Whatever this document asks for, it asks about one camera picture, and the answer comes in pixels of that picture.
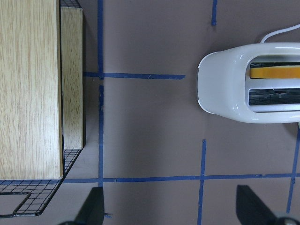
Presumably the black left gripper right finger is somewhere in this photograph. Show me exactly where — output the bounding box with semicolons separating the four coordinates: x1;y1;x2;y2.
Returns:
236;185;300;225

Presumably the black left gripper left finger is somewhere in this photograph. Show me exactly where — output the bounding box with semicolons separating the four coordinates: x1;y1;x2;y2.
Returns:
60;187;104;225

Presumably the white two-slot toaster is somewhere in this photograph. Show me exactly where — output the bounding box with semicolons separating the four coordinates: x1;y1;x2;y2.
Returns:
197;43;300;123

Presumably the yellow bread slice in toaster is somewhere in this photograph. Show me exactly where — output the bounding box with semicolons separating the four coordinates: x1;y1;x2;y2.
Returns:
249;66;300;79

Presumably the light wooden shelf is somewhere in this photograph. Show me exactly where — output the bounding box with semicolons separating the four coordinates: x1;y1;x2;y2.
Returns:
0;0;83;180

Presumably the black wire basket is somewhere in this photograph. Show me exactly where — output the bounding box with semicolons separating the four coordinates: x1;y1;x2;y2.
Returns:
0;0;84;218

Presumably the white toaster power cable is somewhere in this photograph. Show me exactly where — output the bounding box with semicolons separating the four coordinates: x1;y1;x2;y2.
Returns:
259;22;300;44

